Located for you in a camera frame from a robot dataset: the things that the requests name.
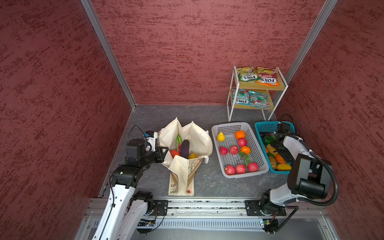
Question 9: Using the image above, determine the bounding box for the red-green Fox's candy bag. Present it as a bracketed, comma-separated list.
[249, 91, 270, 109]

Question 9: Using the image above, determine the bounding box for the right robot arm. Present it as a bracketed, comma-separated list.
[258, 132, 339, 215]

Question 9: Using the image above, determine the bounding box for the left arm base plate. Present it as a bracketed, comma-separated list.
[145, 200, 169, 217]

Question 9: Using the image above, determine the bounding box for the green leafy sprig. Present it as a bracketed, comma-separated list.
[238, 152, 252, 168]

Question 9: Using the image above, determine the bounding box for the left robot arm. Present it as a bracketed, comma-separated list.
[93, 137, 169, 240]

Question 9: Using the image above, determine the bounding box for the cream canvas tote bag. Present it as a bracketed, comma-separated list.
[158, 118, 213, 196]

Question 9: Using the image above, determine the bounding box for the green Fox's candy bag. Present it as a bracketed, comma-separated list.
[237, 67, 261, 82]

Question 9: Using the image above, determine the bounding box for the orange Fox's candy bag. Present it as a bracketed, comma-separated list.
[257, 67, 280, 87]

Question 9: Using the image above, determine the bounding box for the pink dragon fruit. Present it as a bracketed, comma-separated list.
[176, 135, 183, 153]

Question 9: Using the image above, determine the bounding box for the red apple front left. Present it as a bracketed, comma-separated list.
[225, 165, 236, 176]

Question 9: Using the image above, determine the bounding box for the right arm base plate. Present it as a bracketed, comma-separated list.
[244, 200, 287, 217]

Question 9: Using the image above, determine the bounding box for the red apple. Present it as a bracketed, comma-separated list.
[225, 165, 236, 176]
[247, 163, 259, 173]
[238, 138, 248, 148]
[230, 146, 239, 155]
[236, 165, 247, 174]
[219, 147, 229, 156]

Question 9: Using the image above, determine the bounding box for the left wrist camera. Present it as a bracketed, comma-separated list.
[145, 131, 158, 152]

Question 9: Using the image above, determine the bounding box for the aluminium mounting rail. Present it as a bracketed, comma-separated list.
[85, 198, 329, 219]

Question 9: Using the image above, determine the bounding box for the teal plastic basket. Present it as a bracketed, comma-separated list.
[255, 121, 295, 175]

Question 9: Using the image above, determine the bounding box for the purple eggplant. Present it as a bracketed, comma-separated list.
[180, 140, 190, 159]

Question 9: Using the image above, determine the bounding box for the small orange pumpkin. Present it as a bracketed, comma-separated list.
[275, 154, 287, 164]

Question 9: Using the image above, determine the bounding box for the red apple front right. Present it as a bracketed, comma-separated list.
[247, 163, 259, 173]

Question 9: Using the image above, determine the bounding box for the small orange tangerine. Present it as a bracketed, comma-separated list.
[241, 146, 251, 155]

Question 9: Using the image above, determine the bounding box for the red apple back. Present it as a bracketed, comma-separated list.
[238, 138, 248, 148]

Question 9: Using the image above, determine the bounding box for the yellow pear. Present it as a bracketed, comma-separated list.
[217, 132, 226, 142]

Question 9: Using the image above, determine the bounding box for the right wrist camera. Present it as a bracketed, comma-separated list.
[276, 122, 296, 133]

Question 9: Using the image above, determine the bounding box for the green bell pepper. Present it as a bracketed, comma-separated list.
[262, 136, 275, 145]

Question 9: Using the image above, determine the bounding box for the white plastic basket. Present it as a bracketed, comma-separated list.
[212, 122, 269, 178]

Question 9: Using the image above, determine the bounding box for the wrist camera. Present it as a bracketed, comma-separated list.
[145, 131, 158, 152]
[276, 122, 296, 133]

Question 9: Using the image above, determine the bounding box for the white wooden two-tier shelf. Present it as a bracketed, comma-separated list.
[227, 67, 289, 121]

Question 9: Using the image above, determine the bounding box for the orange fruit back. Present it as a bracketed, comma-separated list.
[235, 130, 246, 139]

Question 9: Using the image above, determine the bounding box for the red apple middle left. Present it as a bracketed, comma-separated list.
[219, 147, 229, 156]

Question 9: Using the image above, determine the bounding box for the red apple front middle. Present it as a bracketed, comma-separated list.
[236, 165, 247, 174]

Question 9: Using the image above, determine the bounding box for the red tomato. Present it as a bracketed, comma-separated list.
[170, 150, 181, 158]

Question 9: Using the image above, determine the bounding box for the yellow bell pepper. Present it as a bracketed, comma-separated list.
[266, 144, 278, 157]

